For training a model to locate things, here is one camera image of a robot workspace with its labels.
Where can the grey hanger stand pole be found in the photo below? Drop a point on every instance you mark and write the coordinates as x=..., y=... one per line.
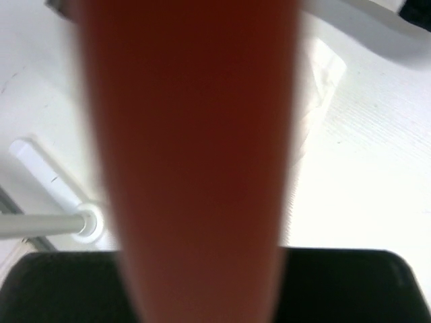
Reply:
x=40, y=200

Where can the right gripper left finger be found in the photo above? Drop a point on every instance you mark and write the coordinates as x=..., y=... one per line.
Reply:
x=66, y=287

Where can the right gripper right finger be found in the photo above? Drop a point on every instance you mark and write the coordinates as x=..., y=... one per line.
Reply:
x=349, y=285

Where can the pink plastic hanger front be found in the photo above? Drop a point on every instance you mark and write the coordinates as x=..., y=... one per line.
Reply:
x=192, y=103

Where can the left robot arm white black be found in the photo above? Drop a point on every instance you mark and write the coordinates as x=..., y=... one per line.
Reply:
x=376, y=28

